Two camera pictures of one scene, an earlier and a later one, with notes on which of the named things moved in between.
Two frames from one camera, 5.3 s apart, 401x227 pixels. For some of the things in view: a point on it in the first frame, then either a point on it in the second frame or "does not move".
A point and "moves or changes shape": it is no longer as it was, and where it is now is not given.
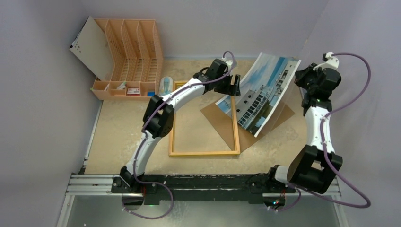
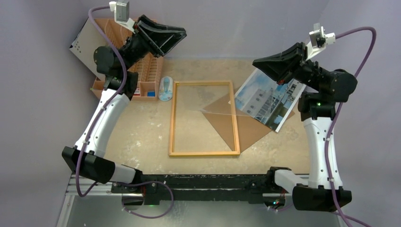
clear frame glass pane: x=289 y=99 to x=204 y=118
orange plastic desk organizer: x=138 y=69 does not move
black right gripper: x=303 y=75 to x=302 y=59
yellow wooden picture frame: x=235 y=132 does not move
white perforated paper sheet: x=91 y=47 does not move
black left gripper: x=231 y=90 to x=161 y=38
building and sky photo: x=262 y=95 moves or changes shape
